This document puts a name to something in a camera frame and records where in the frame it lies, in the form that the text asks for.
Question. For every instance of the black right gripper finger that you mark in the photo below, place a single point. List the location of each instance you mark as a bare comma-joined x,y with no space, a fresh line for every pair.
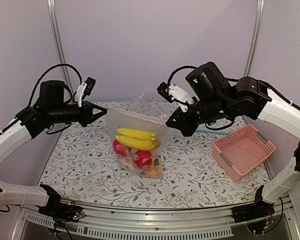
176,118
178,126

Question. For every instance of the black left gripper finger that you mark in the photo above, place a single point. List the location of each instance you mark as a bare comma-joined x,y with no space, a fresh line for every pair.
96,116
98,110

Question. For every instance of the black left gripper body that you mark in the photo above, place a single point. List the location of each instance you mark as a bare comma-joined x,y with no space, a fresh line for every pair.
58,114

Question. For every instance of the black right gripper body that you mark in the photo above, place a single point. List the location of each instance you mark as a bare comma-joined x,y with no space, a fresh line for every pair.
212,109

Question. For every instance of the clear zip top bag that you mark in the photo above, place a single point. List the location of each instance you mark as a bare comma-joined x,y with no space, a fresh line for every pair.
122,118

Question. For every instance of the yellow toy pear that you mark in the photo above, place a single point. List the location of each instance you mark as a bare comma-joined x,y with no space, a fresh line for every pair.
155,170

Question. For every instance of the yellow toy banana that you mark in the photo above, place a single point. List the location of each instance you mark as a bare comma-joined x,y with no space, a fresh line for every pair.
137,139

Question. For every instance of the red toy apple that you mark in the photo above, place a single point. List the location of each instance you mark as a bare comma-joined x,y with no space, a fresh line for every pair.
142,159

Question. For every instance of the white toy cauliflower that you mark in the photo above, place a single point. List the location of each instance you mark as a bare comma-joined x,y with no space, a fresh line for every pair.
127,163

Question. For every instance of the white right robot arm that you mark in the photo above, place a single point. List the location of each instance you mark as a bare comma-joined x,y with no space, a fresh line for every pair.
258,100

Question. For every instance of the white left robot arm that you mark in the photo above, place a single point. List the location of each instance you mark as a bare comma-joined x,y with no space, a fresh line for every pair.
12,137

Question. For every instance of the crumpled clear bag right back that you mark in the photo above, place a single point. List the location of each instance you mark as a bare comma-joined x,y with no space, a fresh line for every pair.
225,122

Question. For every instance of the clear bag at back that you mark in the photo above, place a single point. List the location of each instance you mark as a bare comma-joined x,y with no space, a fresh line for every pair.
151,104

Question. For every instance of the floral tablecloth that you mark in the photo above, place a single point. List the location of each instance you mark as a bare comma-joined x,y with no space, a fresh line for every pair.
82,167

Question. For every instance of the pink plastic basket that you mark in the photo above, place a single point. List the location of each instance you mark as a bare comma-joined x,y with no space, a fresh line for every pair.
242,151

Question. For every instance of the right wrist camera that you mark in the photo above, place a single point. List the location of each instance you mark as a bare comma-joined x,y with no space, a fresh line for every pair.
174,93

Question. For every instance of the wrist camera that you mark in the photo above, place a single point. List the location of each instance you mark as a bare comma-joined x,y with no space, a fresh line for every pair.
174,93
83,90

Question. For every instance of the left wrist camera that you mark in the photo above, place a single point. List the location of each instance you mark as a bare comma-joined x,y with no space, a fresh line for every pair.
83,90

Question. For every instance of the left aluminium post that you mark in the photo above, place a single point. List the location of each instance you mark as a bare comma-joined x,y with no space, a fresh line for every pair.
52,13

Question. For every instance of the aluminium post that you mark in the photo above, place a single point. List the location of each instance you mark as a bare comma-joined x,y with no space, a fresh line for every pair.
52,13
255,37

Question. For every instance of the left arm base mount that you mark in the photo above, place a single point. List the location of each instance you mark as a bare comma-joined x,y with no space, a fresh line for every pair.
65,212

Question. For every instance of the aluminium front rail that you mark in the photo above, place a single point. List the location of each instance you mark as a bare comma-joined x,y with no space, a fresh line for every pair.
106,222

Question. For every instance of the right aluminium post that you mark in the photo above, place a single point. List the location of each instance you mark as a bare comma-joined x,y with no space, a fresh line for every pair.
255,37

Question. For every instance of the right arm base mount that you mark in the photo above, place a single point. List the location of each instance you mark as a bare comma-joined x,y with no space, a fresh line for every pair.
255,210

